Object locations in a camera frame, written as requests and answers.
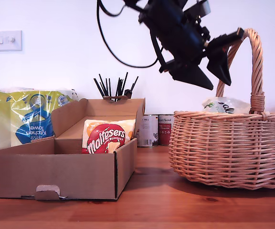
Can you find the white labelled tin can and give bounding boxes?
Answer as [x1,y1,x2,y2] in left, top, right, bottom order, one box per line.
[137,114,159,147]

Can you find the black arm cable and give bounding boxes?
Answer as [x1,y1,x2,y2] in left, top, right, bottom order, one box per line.
[98,0,127,17]
[96,0,159,69]

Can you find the woven wicker basket with handle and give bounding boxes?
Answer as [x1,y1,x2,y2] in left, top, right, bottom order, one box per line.
[168,28,275,191]

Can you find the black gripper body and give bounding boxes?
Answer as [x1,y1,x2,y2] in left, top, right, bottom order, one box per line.
[148,10,245,73]

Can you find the white Galaxy truffle egg bag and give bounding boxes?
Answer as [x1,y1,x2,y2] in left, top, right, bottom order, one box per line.
[201,96,250,115]

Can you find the brown cardboard box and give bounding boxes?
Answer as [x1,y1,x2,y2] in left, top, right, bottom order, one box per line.
[0,95,146,201]

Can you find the red labelled tin can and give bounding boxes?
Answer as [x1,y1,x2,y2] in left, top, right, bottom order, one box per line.
[158,114,175,146]

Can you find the white wall switch plate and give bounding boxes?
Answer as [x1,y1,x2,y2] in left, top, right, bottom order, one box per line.
[0,30,23,52]

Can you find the red Maltesers bunnies bag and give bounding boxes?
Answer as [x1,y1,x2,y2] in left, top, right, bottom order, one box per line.
[81,118,137,155]

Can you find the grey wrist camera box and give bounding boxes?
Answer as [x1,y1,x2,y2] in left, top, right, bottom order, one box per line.
[182,0,212,19]

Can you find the kitchen towel roll pack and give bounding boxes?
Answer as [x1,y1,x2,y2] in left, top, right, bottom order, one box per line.
[0,87,80,150]

